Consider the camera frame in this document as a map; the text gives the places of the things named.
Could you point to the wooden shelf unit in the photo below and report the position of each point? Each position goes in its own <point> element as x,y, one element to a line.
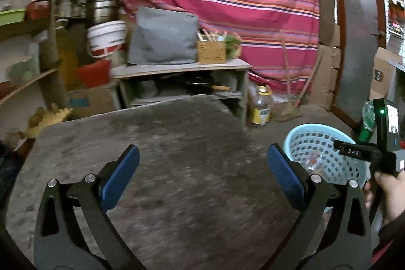
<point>47,45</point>

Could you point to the grey metal door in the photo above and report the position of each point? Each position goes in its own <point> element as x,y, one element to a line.
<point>357,20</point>

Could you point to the small red plastic basket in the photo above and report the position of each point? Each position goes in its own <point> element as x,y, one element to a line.
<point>38,9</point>

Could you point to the green plastic tray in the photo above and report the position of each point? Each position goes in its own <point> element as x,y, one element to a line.
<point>12,17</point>

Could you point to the low grey cabinet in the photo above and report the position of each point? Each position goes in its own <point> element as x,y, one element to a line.
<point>180,69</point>

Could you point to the person's right hand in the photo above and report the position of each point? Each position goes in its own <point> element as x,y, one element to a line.
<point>392,194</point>

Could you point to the cardboard egg tray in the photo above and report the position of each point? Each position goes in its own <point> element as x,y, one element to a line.
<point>50,118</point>

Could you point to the green plastic bag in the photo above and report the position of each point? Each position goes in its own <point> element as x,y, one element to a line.
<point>367,121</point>

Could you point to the stack of cardboard boxes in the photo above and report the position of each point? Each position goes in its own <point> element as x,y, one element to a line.
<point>326,67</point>

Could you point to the broom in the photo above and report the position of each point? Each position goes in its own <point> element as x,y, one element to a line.
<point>291,111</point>

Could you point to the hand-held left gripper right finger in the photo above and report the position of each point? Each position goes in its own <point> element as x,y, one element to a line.
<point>284,175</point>

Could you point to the brown cardboard box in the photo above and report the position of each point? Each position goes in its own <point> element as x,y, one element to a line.
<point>95,100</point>

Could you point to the yellow oil bottle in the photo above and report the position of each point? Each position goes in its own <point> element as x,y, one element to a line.
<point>262,108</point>

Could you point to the small wicker basket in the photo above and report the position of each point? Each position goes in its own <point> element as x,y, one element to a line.
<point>212,53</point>

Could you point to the red woven basket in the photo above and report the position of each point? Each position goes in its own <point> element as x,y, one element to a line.
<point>93,74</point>

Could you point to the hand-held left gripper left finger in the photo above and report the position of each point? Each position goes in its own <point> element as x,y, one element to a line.
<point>120,175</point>

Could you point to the stainless steel pot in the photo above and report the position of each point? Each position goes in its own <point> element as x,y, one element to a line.
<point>102,9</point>

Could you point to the light blue plastic basket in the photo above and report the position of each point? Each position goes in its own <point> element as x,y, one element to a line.
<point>303,143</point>

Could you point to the green leafy plant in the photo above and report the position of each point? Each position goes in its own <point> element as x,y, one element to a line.
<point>233,45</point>

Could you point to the white red plastic bucket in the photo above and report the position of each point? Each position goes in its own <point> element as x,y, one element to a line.
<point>106,39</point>

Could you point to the cardboard box with black label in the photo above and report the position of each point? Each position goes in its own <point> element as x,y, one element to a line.
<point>383,74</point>

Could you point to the clear plastic container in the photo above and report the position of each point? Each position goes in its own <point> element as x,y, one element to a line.
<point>19,72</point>

